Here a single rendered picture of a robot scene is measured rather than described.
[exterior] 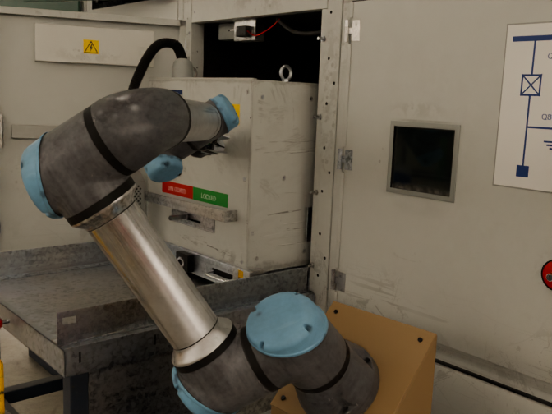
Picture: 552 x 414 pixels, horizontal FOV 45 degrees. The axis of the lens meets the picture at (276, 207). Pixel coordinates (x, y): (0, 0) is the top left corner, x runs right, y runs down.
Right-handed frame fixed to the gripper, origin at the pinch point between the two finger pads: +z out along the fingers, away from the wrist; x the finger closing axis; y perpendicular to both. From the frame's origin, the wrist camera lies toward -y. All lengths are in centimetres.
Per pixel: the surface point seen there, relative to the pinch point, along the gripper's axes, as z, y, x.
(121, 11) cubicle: 30, -81, 51
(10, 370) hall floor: 81, -167, -105
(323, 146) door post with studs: 13.3, 22.3, 4.6
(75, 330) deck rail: -36, 2, -46
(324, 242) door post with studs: 19.0, 24.5, -19.0
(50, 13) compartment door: -11, -63, 33
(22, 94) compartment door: -9, -71, 9
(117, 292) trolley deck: -7.5, -17.7, -41.0
